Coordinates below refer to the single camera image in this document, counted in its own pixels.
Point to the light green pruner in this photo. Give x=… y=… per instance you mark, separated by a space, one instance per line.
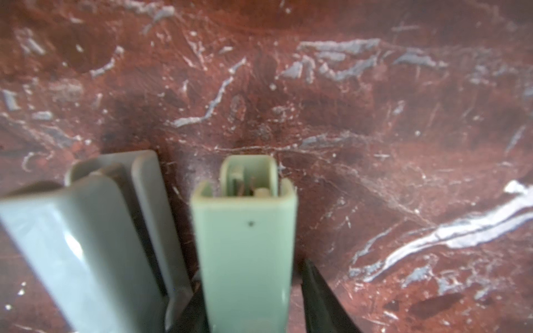
x=244 y=232

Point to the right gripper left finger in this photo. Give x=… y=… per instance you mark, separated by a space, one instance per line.
x=193 y=318

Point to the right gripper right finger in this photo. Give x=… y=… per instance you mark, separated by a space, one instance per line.
x=323 y=311

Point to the grey pruner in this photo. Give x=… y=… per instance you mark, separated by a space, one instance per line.
x=104 y=243

